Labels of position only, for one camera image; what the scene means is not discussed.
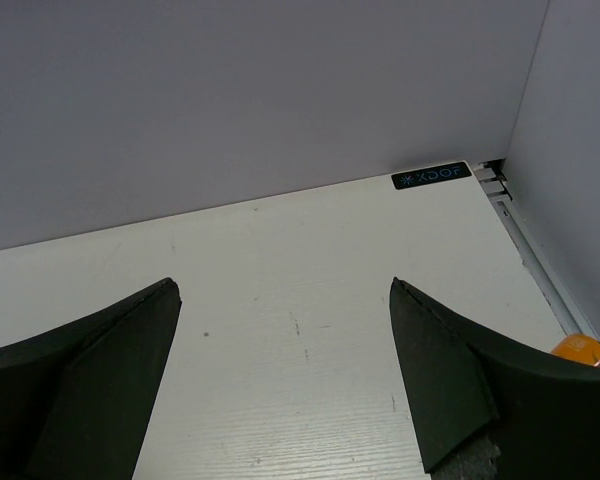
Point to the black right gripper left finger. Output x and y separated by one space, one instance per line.
76 401

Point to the black XDOF sticker right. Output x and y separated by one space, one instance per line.
431 175

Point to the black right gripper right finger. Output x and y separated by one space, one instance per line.
485 406

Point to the aluminium table edge rail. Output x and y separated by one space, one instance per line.
494 183

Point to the orange juice bottle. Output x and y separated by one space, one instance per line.
579 348

